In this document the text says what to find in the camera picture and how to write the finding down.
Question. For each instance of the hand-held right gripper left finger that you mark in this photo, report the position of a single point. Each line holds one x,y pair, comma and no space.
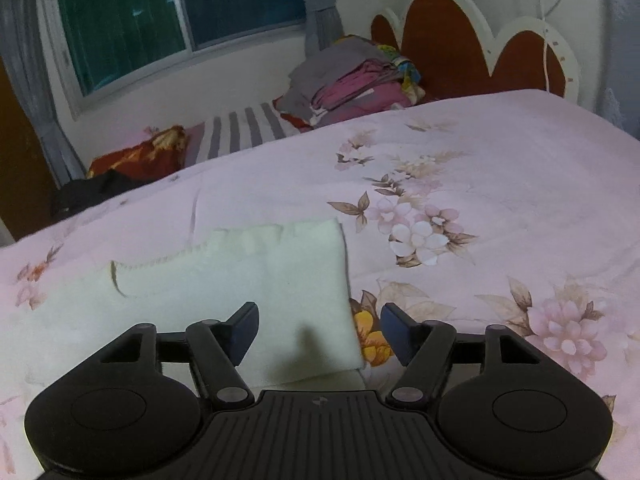
245,332

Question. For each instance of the pile of folded clothes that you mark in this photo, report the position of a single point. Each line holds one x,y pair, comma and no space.
345,85

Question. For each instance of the grey curtain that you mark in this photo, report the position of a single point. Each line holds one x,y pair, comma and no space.
30,60
320,10

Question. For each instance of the white and red scalloped headboard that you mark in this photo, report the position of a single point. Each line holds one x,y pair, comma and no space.
440,45

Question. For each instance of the brown wooden wardrobe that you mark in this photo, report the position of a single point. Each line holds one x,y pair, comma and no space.
20,170

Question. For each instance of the pale grey fabric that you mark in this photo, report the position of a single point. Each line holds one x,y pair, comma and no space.
622,60

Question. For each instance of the grey striped pillow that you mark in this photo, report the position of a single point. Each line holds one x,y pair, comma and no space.
235,130

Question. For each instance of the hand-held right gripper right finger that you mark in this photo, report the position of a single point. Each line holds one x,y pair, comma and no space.
395,335

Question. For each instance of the black cloth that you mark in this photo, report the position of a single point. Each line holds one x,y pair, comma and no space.
85,192

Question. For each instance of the red patterned cloth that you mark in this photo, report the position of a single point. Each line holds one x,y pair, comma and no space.
140,155

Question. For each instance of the pink floral blanket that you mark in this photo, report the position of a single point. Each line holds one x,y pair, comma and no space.
500,160

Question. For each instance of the white towel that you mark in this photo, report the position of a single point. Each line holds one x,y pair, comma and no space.
225,270

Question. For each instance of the white framed window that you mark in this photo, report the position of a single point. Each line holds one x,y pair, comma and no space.
125,25

